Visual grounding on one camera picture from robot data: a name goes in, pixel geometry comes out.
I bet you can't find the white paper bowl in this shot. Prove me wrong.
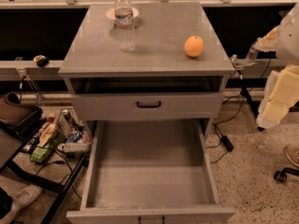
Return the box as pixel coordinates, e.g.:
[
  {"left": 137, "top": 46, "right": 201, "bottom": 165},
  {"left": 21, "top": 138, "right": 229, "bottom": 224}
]
[{"left": 106, "top": 7, "right": 139, "bottom": 20}]

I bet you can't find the white shoe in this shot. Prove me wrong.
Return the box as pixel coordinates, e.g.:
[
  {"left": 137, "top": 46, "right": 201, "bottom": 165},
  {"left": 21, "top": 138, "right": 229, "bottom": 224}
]
[{"left": 0, "top": 185, "right": 43, "bottom": 224}]

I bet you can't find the clear plastic water bottle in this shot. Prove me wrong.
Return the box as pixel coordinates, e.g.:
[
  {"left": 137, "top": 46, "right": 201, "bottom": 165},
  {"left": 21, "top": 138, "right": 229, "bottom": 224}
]
[{"left": 114, "top": 0, "right": 135, "bottom": 51}]

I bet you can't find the brown bag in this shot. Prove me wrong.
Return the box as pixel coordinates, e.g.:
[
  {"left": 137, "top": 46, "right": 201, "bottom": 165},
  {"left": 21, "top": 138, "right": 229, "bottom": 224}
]
[{"left": 0, "top": 92, "right": 43, "bottom": 140}]

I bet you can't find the open grey middle drawer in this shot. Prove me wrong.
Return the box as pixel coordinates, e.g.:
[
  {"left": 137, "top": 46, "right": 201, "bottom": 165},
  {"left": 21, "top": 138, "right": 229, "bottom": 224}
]
[{"left": 66, "top": 119, "right": 235, "bottom": 224}]

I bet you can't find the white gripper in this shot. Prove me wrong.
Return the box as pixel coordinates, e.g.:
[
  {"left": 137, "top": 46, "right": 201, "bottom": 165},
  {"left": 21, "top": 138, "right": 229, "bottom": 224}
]
[{"left": 255, "top": 26, "right": 299, "bottom": 129}]

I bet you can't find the closed grey top drawer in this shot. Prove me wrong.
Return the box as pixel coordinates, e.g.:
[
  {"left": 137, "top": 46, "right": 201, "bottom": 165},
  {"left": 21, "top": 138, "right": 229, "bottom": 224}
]
[{"left": 71, "top": 92, "right": 224, "bottom": 121}]

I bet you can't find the wire basket of snacks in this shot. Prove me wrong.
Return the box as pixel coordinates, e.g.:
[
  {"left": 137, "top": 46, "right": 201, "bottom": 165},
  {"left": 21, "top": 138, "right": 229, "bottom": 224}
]
[{"left": 37, "top": 108, "right": 92, "bottom": 155}]

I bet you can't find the green snack bag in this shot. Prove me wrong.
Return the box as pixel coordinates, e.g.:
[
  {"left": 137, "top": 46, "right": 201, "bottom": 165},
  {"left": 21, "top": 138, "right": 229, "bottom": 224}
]
[{"left": 30, "top": 147, "right": 51, "bottom": 163}]

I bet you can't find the black yellow tape measure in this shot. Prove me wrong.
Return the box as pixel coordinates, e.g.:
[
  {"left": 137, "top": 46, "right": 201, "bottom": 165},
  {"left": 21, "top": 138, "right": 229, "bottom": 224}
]
[{"left": 33, "top": 55, "right": 49, "bottom": 67}]

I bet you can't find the black power adapter cable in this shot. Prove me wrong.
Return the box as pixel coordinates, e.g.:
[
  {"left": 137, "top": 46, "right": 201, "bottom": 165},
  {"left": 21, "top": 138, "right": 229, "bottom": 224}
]
[{"left": 206, "top": 58, "right": 273, "bottom": 164}]

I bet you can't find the small background water bottle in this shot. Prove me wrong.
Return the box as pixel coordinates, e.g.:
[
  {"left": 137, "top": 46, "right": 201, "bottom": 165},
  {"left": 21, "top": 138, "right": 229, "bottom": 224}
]
[{"left": 245, "top": 37, "right": 260, "bottom": 66}]

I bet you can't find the grey drawer cabinet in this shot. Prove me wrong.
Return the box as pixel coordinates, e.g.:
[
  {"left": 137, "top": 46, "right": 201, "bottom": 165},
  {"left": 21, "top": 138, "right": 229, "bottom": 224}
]
[{"left": 59, "top": 2, "right": 233, "bottom": 130}]

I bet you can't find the black chair caster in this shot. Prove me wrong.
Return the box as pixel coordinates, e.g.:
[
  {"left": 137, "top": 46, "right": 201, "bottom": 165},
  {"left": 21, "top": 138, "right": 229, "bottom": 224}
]
[{"left": 274, "top": 167, "right": 299, "bottom": 183}]

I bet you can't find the brown shoe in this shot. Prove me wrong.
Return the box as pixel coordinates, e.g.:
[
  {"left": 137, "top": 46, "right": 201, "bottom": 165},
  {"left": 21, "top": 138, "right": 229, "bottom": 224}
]
[{"left": 285, "top": 145, "right": 299, "bottom": 168}]

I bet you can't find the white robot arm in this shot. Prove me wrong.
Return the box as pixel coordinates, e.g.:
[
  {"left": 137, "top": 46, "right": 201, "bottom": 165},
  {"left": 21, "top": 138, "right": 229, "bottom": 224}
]
[{"left": 255, "top": 4, "right": 299, "bottom": 129}]

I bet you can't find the orange fruit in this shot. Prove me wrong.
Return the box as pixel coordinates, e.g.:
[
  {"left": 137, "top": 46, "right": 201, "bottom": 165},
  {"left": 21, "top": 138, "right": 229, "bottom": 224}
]
[{"left": 184, "top": 35, "right": 204, "bottom": 58}]

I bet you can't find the black stand leg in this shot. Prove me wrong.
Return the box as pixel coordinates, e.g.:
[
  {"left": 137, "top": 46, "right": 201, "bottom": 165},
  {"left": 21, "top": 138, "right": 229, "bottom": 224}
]
[{"left": 237, "top": 71, "right": 259, "bottom": 118}]

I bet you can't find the black table frame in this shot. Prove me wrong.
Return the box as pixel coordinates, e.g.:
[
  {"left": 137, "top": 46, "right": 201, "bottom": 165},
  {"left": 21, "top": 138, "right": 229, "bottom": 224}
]
[{"left": 0, "top": 129, "right": 87, "bottom": 224}]

